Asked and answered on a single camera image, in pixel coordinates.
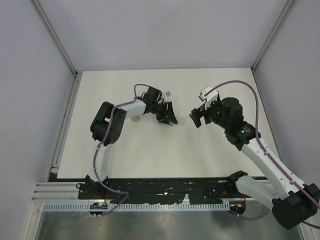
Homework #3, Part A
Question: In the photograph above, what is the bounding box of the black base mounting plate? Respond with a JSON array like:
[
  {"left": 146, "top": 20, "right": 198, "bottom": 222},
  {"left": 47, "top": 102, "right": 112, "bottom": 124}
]
[{"left": 76, "top": 177, "right": 246, "bottom": 205}]

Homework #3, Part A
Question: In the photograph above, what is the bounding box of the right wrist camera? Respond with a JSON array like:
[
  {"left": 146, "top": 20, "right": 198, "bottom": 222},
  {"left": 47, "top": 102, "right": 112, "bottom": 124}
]
[{"left": 199, "top": 85, "right": 219, "bottom": 110}]

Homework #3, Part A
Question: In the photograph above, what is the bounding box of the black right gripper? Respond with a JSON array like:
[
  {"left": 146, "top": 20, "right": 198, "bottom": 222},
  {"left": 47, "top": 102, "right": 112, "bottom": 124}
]
[{"left": 190, "top": 97, "right": 231, "bottom": 130}]

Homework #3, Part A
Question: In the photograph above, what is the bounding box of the aluminium frame corner post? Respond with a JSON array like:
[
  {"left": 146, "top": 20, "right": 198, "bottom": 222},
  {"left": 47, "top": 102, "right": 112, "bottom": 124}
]
[{"left": 250, "top": 0, "right": 297, "bottom": 74}]

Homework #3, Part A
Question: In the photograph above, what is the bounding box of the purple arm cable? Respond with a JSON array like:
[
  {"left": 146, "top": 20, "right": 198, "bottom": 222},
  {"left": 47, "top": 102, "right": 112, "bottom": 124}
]
[
  {"left": 92, "top": 83, "right": 151, "bottom": 217},
  {"left": 203, "top": 79, "right": 320, "bottom": 228}
]

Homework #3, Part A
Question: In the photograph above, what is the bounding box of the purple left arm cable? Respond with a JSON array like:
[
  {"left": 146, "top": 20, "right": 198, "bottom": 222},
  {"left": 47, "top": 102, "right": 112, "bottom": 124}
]
[{"left": 92, "top": 83, "right": 151, "bottom": 217}]

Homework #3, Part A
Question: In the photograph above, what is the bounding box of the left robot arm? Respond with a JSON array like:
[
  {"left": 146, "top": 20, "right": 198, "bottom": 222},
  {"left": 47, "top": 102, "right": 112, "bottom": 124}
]
[{"left": 80, "top": 84, "right": 178, "bottom": 199}]

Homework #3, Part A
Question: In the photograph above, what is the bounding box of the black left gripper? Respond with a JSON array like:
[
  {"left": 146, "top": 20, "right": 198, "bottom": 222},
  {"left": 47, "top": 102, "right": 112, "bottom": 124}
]
[{"left": 151, "top": 101, "right": 178, "bottom": 126}]

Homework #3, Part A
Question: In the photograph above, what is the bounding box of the left aluminium frame post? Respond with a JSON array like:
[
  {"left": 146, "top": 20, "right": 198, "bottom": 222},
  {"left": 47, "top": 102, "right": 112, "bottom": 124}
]
[{"left": 31, "top": 0, "right": 79, "bottom": 77}]

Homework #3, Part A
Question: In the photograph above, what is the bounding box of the clear pill bottle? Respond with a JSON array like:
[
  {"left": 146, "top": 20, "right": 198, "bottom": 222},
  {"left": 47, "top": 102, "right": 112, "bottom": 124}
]
[{"left": 131, "top": 115, "right": 141, "bottom": 123}]

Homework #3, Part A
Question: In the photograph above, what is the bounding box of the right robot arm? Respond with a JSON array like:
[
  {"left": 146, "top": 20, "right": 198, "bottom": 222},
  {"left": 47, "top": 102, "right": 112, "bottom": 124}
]
[{"left": 189, "top": 95, "right": 320, "bottom": 230}]

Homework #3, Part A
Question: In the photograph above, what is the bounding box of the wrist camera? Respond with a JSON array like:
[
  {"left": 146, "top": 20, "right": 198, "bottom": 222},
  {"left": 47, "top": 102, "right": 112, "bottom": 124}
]
[
  {"left": 162, "top": 91, "right": 171, "bottom": 103},
  {"left": 199, "top": 85, "right": 219, "bottom": 110}
]

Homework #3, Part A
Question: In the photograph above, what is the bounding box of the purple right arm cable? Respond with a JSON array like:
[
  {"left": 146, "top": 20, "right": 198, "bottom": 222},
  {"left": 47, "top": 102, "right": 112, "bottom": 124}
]
[{"left": 203, "top": 79, "right": 320, "bottom": 228}]

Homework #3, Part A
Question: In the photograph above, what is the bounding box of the white slotted cable duct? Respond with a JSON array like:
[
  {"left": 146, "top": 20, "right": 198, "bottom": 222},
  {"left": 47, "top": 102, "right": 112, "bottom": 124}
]
[{"left": 42, "top": 201, "right": 230, "bottom": 212}]

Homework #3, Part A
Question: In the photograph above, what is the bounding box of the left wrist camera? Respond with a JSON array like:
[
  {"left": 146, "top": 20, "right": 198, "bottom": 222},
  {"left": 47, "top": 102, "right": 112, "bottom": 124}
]
[{"left": 162, "top": 91, "right": 171, "bottom": 103}]

